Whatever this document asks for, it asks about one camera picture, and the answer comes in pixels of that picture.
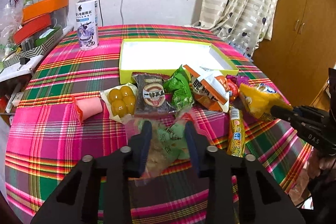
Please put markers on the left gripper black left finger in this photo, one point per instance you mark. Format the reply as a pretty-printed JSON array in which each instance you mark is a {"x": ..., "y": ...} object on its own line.
[{"x": 76, "y": 198}]

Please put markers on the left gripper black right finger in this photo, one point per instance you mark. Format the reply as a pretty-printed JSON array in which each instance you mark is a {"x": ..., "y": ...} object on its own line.
[{"x": 240, "y": 189}]

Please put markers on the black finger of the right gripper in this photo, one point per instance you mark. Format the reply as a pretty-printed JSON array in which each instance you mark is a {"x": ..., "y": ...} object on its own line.
[{"x": 281, "y": 113}]

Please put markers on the yellow blue-logo snack bag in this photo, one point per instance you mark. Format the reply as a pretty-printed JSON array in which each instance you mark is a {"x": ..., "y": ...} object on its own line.
[{"x": 258, "y": 100}]

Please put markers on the yellow sausage stick packet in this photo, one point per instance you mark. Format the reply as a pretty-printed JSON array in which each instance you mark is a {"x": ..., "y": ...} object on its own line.
[{"x": 236, "y": 137}]

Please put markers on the small red round snack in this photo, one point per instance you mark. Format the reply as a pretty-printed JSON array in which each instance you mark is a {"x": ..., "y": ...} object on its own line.
[{"x": 231, "y": 88}]

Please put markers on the white orange snack bag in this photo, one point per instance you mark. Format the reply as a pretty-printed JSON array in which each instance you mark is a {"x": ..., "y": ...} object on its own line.
[{"x": 208, "y": 87}]

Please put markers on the clear green-label nut snack bag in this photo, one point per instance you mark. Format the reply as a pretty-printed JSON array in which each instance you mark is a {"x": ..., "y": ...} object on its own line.
[{"x": 168, "y": 143}]

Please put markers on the pink sausage snack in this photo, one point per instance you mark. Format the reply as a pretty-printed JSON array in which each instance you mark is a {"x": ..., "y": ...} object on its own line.
[{"x": 86, "y": 108}]

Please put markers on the yellow round pastries pack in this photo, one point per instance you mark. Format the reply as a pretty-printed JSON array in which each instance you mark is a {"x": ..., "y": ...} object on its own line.
[{"x": 120, "y": 101}]

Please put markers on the green crinkled snack packet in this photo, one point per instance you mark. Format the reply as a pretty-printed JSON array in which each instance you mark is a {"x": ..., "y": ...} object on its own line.
[{"x": 178, "y": 85}]

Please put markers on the dark round-logo snack packet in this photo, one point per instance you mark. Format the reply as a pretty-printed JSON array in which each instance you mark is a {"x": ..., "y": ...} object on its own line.
[{"x": 151, "y": 99}]

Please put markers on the purple snack packet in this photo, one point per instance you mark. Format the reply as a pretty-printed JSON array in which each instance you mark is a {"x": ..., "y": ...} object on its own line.
[{"x": 238, "y": 80}]

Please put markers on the right hand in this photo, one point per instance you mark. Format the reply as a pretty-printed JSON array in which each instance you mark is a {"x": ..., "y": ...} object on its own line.
[{"x": 317, "y": 164}]

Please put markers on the wooden wardrobe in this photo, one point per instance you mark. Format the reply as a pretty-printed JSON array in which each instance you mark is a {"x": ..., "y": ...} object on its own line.
[{"x": 302, "y": 49}]

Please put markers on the plaid pink tablecloth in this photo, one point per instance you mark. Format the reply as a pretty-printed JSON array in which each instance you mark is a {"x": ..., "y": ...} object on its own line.
[{"x": 46, "y": 139}]

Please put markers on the yellow-green shallow box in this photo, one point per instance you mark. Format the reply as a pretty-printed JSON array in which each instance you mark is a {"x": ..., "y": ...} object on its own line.
[{"x": 165, "y": 56}]

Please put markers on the striped black white box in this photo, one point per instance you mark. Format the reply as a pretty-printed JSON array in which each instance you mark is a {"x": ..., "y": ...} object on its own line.
[{"x": 42, "y": 48}]

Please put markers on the red box lid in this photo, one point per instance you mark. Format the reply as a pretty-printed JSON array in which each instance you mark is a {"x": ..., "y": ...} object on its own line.
[{"x": 32, "y": 27}]

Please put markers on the white labelled drink bottle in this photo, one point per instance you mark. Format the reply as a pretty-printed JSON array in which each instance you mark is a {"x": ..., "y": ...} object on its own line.
[{"x": 87, "y": 24}]

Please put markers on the orange box lid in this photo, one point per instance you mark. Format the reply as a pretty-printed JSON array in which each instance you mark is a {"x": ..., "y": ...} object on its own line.
[{"x": 43, "y": 7}]

